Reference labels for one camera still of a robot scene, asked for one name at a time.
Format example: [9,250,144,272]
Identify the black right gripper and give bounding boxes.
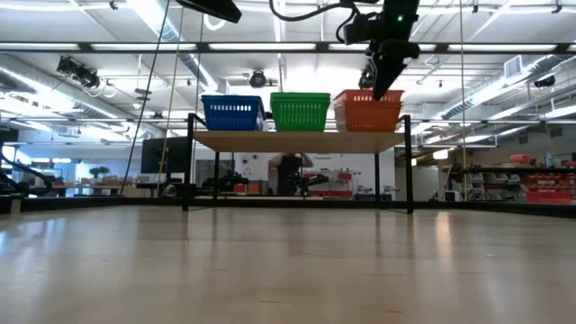
[358,38,422,102]

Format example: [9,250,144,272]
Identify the black hanging cable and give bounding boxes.
[119,0,171,196]

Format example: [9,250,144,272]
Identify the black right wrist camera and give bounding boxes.
[344,15,377,46]

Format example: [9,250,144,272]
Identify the yellow hanging cord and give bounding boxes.
[156,17,184,197]
[458,0,467,203]

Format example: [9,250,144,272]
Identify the wooden shelf with black legs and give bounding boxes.
[182,112,415,216]

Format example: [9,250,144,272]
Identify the black computer monitor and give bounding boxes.
[140,137,190,176]

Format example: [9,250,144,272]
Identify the white coiled cable ring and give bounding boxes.
[202,13,229,32]

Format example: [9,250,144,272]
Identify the black curved stand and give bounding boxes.
[0,128,54,215]

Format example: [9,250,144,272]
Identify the black overhead frame bar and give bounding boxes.
[0,41,576,56]

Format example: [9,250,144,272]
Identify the person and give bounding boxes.
[268,151,315,197]

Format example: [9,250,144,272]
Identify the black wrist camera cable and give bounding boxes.
[268,0,361,44]

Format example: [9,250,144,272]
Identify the silver ceiling air duct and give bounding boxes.
[438,53,576,122]
[128,0,218,91]

